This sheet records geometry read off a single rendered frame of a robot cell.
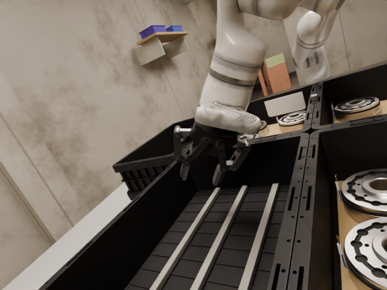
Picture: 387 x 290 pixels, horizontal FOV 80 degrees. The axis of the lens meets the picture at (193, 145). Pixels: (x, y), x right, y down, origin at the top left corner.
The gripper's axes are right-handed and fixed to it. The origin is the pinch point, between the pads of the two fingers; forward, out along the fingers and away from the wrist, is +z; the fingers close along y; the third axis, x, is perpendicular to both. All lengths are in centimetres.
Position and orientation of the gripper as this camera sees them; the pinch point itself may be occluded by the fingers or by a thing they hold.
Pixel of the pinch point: (201, 174)
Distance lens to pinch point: 45.2
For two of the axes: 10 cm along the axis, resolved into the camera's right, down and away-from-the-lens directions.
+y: -9.8, -1.8, -1.1
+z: -2.2, 8.2, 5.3
